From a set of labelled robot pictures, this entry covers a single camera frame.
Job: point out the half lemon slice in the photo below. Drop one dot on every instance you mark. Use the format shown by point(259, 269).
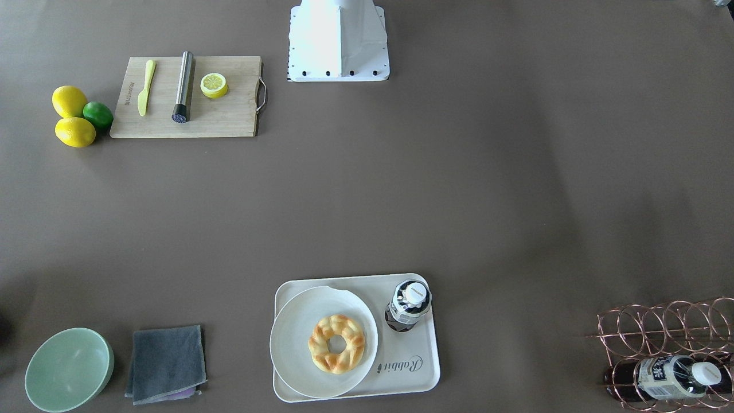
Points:
point(214, 85)

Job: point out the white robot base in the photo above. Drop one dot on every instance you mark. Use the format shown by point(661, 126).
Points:
point(337, 41)

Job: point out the yellow lemon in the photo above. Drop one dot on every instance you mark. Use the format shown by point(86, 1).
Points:
point(69, 101)
point(75, 132)

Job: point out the copper wire bottle rack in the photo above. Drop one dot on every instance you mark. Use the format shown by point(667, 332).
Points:
point(701, 330)

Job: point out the braided ring bread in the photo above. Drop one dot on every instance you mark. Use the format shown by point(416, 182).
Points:
point(337, 344)

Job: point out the white rectangular tray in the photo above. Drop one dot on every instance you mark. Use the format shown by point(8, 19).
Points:
point(405, 362)

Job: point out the wooden cutting board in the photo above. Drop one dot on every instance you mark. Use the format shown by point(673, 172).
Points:
point(231, 116)

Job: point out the upper yellow lemon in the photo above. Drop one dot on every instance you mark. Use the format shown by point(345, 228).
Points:
point(69, 101)

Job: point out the grey folded cloth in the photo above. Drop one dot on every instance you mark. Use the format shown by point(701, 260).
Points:
point(166, 364)

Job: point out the white plate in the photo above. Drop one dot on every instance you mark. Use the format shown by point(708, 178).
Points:
point(289, 341)

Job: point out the yellow plastic knife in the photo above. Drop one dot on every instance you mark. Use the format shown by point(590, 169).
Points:
point(143, 97)

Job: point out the green lime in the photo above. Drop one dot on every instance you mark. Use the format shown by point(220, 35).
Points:
point(98, 114)

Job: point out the tea bottle in rack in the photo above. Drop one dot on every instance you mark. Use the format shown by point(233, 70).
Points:
point(672, 377)

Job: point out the lower yellow lemon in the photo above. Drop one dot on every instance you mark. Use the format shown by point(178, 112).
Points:
point(75, 132)

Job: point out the light green bowl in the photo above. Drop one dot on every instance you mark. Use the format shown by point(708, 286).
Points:
point(68, 370)

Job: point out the steel cylinder grinder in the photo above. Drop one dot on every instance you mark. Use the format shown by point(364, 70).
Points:
point(180, 112)

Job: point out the tea bottle white cap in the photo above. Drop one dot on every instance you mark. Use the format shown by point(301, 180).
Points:
point(410, 301)

